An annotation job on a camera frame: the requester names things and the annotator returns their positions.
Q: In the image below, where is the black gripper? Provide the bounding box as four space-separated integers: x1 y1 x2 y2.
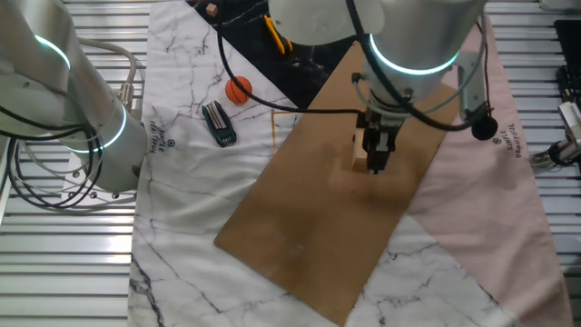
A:
356 103 408 175

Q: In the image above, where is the brown fibreboard sheet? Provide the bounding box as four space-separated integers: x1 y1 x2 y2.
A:
213 43 468 327

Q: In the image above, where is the orange mini basketball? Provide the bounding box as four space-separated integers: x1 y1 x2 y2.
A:
224 75 253 106

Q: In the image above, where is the yellow black cutter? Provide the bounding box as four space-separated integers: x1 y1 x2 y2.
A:
263 14 294 55

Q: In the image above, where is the dark green hex key set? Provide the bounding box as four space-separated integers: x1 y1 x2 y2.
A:
202 100 238 148

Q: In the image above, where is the marble pink black cloth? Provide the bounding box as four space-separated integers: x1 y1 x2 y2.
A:
126 0 576 327

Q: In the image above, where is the thick black camera cable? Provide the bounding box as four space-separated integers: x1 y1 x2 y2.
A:
347 0 499 142

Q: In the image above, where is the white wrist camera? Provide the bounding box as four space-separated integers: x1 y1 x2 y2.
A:
457 52 487 122

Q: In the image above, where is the grey camera on black clamp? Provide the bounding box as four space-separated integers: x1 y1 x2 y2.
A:
529 101 581 167

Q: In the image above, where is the grey cable with metal connector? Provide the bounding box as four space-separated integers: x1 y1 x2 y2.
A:
76 37 140 114

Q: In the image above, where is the black base cable bundle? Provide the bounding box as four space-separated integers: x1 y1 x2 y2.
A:
0 102 103 211

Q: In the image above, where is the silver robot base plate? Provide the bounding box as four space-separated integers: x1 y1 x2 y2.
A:
61 149 137 204

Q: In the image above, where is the white base cable bundle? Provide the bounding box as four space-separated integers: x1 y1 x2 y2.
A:
6 135 137 214

